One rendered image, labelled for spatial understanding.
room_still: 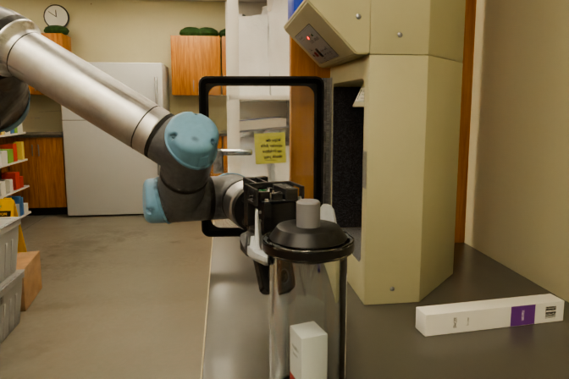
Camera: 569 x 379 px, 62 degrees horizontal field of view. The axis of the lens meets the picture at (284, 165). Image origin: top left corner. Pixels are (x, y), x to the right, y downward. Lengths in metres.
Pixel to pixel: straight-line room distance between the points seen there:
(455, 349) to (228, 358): 0.35
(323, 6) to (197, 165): 0.37
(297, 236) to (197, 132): 0.23
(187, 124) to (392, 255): 0.48
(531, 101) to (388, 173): 0.45
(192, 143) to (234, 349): 0.34
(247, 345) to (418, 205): 0.40
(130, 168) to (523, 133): 5.07
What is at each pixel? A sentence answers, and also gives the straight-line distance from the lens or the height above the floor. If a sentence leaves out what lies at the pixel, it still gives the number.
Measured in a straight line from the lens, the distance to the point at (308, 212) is 0.54.
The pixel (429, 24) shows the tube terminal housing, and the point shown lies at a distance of 0.93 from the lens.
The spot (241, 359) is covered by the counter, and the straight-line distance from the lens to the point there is 0.77.
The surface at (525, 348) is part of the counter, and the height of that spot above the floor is 0.94.
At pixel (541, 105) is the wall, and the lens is 1.19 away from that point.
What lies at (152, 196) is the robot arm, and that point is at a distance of 0.77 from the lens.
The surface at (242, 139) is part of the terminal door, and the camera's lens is 1.17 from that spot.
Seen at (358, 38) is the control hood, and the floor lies 1.44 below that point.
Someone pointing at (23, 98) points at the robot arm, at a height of 1.33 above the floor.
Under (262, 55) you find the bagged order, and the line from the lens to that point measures 2.23.
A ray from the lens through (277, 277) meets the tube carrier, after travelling 0.55.
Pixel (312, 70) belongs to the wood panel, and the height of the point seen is 1.41.
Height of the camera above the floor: 1.32
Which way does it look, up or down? 7 degrees down
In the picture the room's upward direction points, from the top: straight up
